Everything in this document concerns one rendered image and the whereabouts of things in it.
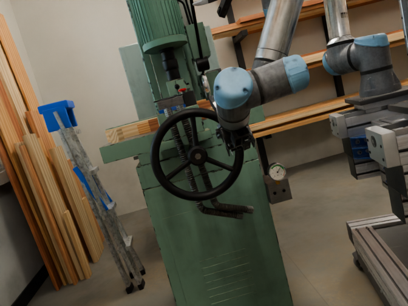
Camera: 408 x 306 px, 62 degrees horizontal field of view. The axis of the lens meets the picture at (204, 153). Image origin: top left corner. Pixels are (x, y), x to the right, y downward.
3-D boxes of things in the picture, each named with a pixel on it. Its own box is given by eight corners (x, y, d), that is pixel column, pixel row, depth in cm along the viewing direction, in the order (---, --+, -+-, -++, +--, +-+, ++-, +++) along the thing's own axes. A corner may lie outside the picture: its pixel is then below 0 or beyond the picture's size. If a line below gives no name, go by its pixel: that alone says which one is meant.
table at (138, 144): (96, 169, 110) (91, 151, 109) (113, 156, 140) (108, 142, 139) (274, 121, 113) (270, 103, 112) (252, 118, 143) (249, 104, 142)
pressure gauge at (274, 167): (272, 187, 119) (266, 166, 118) (269, 185, 123) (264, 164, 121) (289, 183, 119) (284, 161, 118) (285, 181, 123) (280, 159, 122)
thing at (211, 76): (204, 101, 150) (198, 74, 149) (203, 101, 157) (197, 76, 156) (225, 96, 151) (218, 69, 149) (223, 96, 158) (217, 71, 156)
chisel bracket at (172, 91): (172, 104, 130) (166, 82, 128) (172, 104, 143) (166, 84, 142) (190, 99, 130) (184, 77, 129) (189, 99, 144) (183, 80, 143)
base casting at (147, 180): (141, 191, 121) (133, 167, 120) (151, 164, 178) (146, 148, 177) (260, 158, 124) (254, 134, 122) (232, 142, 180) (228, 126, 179)
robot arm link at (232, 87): (263, 90, 63) (220, 105, 63) (260, 115, 73) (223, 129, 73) (247, 56, 65) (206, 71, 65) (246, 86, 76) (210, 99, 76)
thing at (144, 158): (140, 166, 120) (137, 155, 120) (145, 157, 141) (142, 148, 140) (248, 136, 122) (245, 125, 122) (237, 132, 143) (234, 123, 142)
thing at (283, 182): (272, 204, 122) (267, 184, 121) (263, 196, 135) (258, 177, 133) (294, 198, 123) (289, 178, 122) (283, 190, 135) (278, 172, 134)
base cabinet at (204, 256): (191, 362, 132) (140, 191, 121) (186, 285, 189) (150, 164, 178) (300, 329, 134) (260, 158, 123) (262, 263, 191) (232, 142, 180)
